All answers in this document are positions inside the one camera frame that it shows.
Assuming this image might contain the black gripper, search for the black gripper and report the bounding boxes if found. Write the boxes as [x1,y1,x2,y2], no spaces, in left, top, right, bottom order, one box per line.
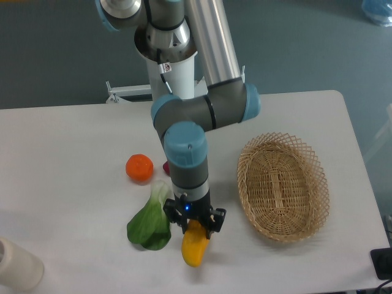
[163,192,227,239]

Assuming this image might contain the blue plastic bag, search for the blue plastic bag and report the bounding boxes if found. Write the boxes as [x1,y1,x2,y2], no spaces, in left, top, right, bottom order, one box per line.
[361,0,391,27]

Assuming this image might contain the cream cylinder container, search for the cream cylinder container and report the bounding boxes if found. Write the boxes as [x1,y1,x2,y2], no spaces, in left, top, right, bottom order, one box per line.
[1,237,44,292]

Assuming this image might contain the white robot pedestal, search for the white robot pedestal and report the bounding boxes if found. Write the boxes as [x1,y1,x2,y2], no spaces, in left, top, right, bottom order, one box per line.
[134,24,198,101]

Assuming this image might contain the woven bamboo basket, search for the woven bamboo basket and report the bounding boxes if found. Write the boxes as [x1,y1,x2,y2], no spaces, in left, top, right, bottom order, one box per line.
[237,132,330,243]

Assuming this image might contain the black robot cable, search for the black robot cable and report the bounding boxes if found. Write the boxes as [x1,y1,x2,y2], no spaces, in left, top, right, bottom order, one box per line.
[156,48,174,94]

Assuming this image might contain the orange tangerine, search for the orange tangerine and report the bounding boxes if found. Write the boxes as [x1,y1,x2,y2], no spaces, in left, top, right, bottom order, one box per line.
[125,154,154,182]

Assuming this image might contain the purple sweet potato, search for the purple sweet potato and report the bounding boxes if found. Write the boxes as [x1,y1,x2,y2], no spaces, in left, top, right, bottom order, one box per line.
[162,162,170,176]

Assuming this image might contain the black device at edge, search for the black device at edge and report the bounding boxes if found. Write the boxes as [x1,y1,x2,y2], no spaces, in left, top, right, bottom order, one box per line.
[370,247,391,280]

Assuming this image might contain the white metal base frame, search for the white metal base frame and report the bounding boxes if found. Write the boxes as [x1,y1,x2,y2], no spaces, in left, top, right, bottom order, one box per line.
[105,66,246,104]

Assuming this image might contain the yellow mango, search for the yellow mango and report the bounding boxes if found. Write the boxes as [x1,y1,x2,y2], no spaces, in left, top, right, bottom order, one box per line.
[181,220,209,267]

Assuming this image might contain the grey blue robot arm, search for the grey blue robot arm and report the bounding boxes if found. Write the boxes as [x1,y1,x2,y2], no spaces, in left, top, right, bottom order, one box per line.
[96,1,260,237]

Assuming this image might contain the green bok choy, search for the green bok choy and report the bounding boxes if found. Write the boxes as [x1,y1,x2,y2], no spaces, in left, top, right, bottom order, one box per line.
[127,180,172,251]

